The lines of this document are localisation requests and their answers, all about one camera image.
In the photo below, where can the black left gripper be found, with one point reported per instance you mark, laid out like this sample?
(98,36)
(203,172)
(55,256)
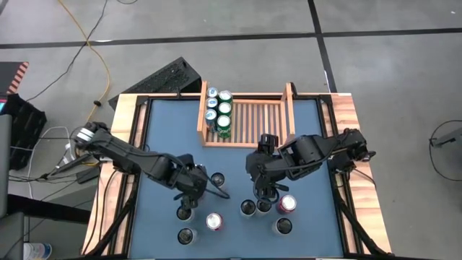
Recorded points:
(189,178)

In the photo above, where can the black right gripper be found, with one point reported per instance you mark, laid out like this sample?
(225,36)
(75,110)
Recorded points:
(267,169)

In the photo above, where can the Red Bull sugarfree can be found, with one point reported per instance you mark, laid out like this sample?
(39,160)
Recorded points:
(211,116)
(212,92)
(212,103)

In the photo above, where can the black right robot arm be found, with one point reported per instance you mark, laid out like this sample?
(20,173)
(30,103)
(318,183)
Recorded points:
(310,151)

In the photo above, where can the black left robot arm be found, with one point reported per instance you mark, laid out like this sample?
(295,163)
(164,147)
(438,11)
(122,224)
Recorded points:
(126,153)

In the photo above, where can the wooden slatted shelf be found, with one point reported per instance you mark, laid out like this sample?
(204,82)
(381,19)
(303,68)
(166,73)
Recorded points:
(252,122)

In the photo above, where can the Celsius Arctic Vibe can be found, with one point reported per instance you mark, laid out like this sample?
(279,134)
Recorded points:
(248,207)
(185,216)

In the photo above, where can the white Celsius can yellow base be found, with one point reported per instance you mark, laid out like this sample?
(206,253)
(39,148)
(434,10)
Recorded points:
(263,207)
(217,179)
(283,226)

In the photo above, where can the red Coca-Cola can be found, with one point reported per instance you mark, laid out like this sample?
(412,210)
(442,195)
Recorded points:
(287,203)
(214,221)

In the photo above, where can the black power brick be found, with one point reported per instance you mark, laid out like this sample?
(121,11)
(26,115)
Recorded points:
(88,175)

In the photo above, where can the white blue bottle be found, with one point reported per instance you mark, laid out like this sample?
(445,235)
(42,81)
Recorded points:
(38,251)

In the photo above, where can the black plastic crate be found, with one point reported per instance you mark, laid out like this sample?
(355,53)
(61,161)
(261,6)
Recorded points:
(25,126)

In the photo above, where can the grey desk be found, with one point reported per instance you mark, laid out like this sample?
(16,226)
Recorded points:
(4,162)

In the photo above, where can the grey stand leg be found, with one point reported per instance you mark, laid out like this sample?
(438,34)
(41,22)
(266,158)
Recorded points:
(449,139)

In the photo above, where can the hazard striped black panel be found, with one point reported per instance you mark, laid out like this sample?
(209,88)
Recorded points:
(11,76)

